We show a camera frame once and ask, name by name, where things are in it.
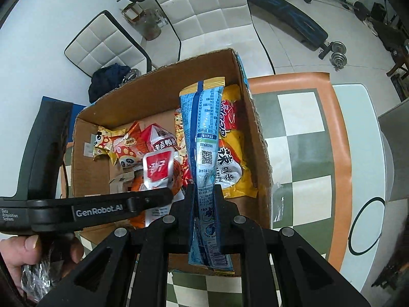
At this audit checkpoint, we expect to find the cardboard box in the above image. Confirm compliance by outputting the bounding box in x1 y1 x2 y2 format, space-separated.
69 48 275 277

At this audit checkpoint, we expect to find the dark wooden chair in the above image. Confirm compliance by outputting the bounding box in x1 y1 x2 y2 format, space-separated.
387 38 409 77

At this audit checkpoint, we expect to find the white padded chair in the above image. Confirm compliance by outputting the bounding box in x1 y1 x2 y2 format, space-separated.
147 0 275 74
64 9 152 77

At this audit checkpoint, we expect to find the small orange mushroom snack packet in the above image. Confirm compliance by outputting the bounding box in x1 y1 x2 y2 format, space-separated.
112 134 144 171

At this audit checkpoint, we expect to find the black ring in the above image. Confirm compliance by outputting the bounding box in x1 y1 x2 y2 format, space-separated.
348 198 385 255

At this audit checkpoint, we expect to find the green checkered tablecloth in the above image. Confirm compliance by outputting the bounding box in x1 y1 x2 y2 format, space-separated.
168 72 352 307

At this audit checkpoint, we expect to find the small gold snack packet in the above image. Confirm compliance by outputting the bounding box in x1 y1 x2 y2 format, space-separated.
93 125 128 163

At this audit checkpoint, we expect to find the yellow snack packet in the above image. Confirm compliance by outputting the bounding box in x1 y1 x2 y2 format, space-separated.
220 85 259 199

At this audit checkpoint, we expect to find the person's left hand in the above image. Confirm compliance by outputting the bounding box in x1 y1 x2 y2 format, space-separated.
0 233 85 296

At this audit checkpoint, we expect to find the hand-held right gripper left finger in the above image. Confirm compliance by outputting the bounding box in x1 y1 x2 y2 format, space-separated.
38 184 196 307

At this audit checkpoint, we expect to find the dark blue bag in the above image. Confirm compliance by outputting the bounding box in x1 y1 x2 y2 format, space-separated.
88 64 131 103

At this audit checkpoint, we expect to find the orange patterned snack packet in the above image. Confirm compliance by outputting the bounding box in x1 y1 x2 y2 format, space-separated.
174 109 195 186

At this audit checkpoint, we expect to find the black weight bench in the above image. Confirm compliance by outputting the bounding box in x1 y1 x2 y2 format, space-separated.
244 0 330 60

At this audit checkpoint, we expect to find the long blue snack packet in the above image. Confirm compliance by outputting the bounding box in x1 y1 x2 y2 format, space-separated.
179 77 235 277

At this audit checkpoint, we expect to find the clear plastic wrapper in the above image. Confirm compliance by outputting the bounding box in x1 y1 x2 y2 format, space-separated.
21 259 64 301

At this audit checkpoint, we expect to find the grey chair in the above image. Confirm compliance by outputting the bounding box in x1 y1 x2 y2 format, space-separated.
377 97 409 202

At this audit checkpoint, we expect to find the small silver red snack packet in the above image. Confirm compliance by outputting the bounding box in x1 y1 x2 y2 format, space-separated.
142 150 183 199

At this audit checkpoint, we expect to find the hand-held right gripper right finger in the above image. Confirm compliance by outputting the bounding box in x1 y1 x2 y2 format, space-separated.
212 184 371 307

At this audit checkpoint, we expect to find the clear water jug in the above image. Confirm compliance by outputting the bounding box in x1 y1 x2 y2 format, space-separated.
121 3 168 40

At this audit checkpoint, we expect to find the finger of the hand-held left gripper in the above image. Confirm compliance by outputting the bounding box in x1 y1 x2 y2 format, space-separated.
126 187 175 214

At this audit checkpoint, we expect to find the chrome dumbbell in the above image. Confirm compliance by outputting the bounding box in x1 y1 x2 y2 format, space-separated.
329 41 347 69

